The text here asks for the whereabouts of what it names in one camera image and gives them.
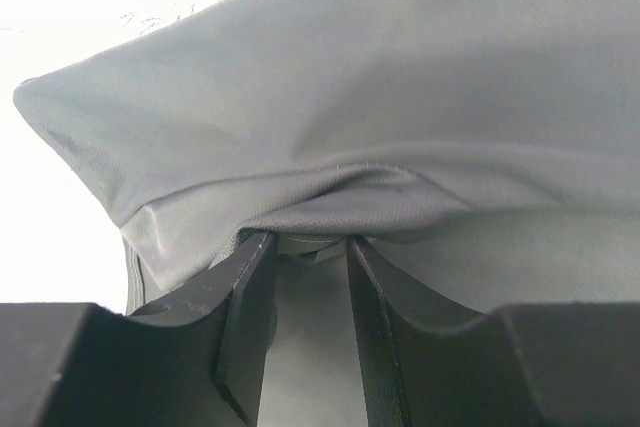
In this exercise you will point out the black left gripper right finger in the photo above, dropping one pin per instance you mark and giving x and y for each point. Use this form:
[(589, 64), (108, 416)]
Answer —
[(428, 361)]

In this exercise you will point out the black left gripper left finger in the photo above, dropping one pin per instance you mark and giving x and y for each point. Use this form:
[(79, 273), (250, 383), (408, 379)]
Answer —
[(193, 357)]

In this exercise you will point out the floral patterned table mat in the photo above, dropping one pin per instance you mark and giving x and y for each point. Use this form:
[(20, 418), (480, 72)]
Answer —
[(57, 243)]

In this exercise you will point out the dark grey t shirt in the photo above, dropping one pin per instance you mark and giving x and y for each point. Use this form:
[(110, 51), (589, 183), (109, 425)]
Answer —
[(490, 148)]

